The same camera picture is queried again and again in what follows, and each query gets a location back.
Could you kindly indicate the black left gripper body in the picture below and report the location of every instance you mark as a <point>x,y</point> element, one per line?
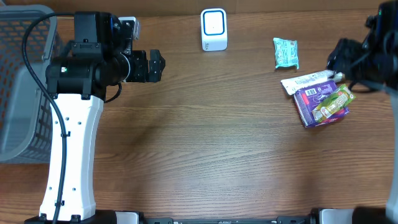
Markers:
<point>148,66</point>

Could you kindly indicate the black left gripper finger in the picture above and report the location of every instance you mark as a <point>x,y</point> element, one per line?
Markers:
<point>155,74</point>
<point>156,58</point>

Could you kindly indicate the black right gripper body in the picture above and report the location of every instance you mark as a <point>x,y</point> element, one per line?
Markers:
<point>342,56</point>

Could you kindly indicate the green snack packet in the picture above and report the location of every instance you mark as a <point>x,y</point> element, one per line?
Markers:
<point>333,103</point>

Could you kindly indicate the purple Carefree liner pack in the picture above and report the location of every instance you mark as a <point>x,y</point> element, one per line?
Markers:
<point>308,98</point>

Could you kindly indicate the mint green wipes pack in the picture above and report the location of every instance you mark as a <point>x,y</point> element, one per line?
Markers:
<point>286,53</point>

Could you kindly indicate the white bamboo conditioner tube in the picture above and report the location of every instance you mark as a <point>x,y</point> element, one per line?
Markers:
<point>291,85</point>

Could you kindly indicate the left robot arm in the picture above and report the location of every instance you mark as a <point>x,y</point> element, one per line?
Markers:
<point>99,56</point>

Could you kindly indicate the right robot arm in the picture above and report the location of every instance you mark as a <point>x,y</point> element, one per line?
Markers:
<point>373,63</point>

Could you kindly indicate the white barcode scanner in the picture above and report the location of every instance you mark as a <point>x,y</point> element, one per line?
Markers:
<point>214,29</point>

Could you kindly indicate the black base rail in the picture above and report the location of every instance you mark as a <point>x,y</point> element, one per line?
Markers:
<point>316,216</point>

